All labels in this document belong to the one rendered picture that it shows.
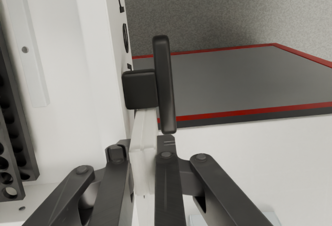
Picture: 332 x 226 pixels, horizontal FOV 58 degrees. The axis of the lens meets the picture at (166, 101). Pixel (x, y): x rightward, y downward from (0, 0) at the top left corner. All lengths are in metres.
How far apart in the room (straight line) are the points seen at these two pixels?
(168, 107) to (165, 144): 0.04
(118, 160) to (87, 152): 0.16
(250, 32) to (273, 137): 0.79
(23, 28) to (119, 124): 0.13
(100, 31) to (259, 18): 1.01
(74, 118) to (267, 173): 0.27
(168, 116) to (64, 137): 0.14
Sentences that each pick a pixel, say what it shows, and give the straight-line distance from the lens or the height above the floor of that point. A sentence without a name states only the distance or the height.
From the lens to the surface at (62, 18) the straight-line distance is 0.29.
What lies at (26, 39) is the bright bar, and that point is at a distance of 0.29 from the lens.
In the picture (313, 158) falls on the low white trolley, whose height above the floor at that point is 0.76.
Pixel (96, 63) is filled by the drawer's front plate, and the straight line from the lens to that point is 0.20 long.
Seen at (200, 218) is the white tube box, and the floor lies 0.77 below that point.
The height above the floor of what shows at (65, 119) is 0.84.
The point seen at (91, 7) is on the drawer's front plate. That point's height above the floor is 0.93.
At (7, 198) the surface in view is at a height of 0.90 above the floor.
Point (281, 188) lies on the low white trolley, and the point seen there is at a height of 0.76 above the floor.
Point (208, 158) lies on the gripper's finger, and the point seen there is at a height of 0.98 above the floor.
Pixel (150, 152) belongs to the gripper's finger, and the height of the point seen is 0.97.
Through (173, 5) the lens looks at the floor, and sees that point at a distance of 1.12.
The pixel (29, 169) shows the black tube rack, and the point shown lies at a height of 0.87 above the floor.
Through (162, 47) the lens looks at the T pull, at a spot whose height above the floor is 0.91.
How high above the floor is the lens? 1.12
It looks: 71 degrees down
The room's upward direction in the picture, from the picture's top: 175 degrees clockwise
